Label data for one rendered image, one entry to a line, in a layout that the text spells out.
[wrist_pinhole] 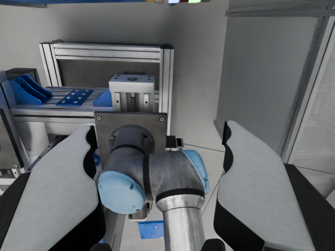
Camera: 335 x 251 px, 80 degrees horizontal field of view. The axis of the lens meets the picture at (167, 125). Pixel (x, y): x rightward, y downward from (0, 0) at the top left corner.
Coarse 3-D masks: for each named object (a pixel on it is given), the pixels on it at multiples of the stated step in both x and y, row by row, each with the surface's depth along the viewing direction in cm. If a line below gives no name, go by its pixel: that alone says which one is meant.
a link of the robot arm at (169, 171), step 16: (160, 160) 48; (176, 160) 47; (192, 160) 47; (160, 176) 46; (176, 176) 45; (192, 176) 45; (160, 192) 45; (176, 192) 43; (192, 192) 43; (208, 192) 47; (160, 208) 45; (176, 208) 42; (192, 208) 43; (176, 224) 40; (192, 224) 41; (176, 240) 39; (192, 240) 39
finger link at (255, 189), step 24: (240, 144) 10; (264, 144) 10; (240, 168) 8; (264, 168) 8; (240, 192) 7; (264, 192) 7; (288, 192) 7; (216, 216) 7; (240, 216) 6; (264, 216) 6; (288, 216) 6; (240, 240) 6; (264, 240) 6; (288, 240) 6
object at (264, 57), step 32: (256, 0) 95; (288, 0) 71; (256, 32) 96; (288, 32) 72; (224, 64) 146; (256, 64) 97; (288, 64) 72; (224, 96) 149; (256, 96) 98; (288, 96) 73; (256, 128) 99
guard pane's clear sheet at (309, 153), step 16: (320, 64) 59; (320, 80) 59; (320, 96) 60; (304, 112) 67; (320, 112) 60; (304, 128) 67; (320, 128) 60; (304, 144) 67; (320, 144) 60; (288, 160) 76; (304, 160) 67; (320, 160) 60; (320, 176) 61; (320, 192) 61
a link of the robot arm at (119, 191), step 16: (112, 160) 51; (128, 160) 49; (144, 160) 49; (112, 176) 45; (128, 176) 45; (144, 176) 46; (112, 192) 45; (128, 192) 45; (144, 192) 46; (112, 208) 48; (128, 208) 47
